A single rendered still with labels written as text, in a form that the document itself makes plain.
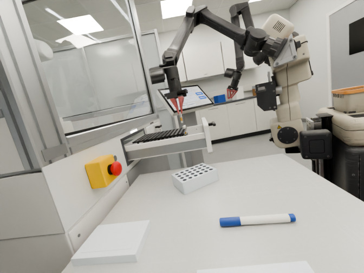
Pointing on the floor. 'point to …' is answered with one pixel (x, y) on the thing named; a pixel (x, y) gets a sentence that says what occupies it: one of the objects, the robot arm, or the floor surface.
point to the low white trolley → (157, 201)
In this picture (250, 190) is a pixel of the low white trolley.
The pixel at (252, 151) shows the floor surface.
